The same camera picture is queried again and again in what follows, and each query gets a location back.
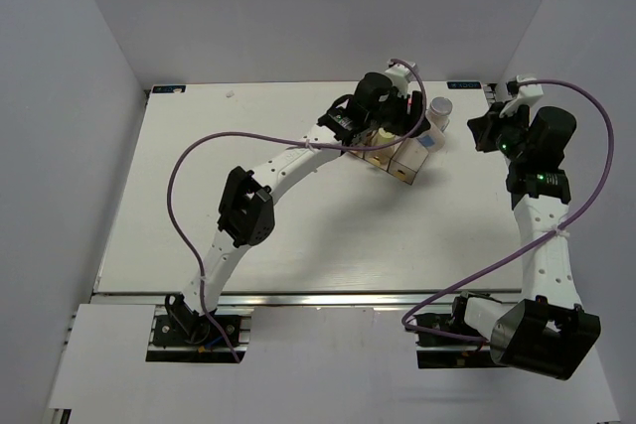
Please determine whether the middle clear organizer bin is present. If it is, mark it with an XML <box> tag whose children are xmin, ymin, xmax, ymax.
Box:
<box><xmin>364</xmin><ymin>145</ymin><xmax>397</xmax><ymax>170</ymax></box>

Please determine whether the right blue table sticker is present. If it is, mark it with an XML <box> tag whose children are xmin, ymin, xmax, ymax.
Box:
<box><xmin>446</xmin><ymin>81</ymin><xmax>482</xmax><ymax>90</ymax></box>

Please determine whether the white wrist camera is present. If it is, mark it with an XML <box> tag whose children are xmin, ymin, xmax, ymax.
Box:
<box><xmin>384</xmin><ymin>64</ymin><xmax>415</xmax><ymax>97</ymax></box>
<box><xmin>499</xmin><ymin>74</ymin><xmax>544</xmax><ymax>118</ymax></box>

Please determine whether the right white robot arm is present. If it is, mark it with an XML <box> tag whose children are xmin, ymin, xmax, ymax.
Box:
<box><xmin>448</xmin><ymin>103</ymin><xmax>601</xmax><ymax>380</ymax></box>

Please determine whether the yellow lid spice bottle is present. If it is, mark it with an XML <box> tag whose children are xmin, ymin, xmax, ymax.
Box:
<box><xmin>374</xmin><ymin>128</ymin><xmax>397</xmax><ymax>151</ymax></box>

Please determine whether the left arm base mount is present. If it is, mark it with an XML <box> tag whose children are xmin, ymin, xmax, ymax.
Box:
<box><xmin>146</xmin><ymin>294</ymin><xmax>250</xmax><ymax>364</ymax></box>

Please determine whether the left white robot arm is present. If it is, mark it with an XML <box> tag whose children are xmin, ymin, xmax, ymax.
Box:
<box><xmin>165</xmin><ymin>60</ymin><xmax>425</xmax><ymax>344</ymax></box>

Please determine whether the blue table sticker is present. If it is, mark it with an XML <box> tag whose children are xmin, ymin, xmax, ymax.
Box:
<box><xmin>151</xmin><ymin>84</ymin><xmax>186</xmax><ymax>94</ymax></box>
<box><xmin>446</xmin><ymin>81</ymin><xmax>482</xmax><ymax>90</ymax></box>

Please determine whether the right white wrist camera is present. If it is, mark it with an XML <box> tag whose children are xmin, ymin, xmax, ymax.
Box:
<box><xmin>499</xmin><ymin>74</ymin><xmax>544</xmax><ymax>118</ymax></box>

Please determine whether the silver lid white bottle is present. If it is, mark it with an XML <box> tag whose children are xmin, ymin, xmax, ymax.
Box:
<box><xmin>426</xmin><ymin>96</ymin><xmax>453</xmax><ymax>132</ymax></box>

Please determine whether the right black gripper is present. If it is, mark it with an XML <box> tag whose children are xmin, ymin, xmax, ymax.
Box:
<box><xmin>468</xmin><ymin>100</ymin><xmax>531</xmax><ymax>162</ymax></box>

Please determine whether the left blue table sticker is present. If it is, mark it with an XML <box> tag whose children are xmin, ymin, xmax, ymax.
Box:
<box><xmin>151</xmin><ymin>84</ymin><xmax>186</xmax><ymax>94</ymax></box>

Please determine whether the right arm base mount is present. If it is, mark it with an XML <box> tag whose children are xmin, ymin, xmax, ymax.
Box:
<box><xmin>404</xmin><ymin>296</ymin><xmax>501</xmax><ymax>369</ymax></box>

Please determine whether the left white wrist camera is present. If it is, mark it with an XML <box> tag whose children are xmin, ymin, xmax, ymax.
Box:
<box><xmin>384</xmin><ymin>64</ymin><xmax>415</xmax><ymax>97</ymax></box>

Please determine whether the right clear organizer bin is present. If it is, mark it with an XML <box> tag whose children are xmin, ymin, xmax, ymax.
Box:
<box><xmin>388</xmin><ymin>139</ymin><xmax>428</xmax><ymax>185</ymax></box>

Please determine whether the silver lid blue label bottle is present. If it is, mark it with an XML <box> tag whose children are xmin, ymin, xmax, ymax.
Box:
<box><xmin>415</xmin><ymin>123</ymin><xmax>445</xmax><ymax>153</ymax></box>

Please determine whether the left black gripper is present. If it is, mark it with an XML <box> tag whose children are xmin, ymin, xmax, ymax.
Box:
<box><xmin>365</xmin><ymin>85</ymin><xmax>429</xmax><ymax>138</ymax></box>

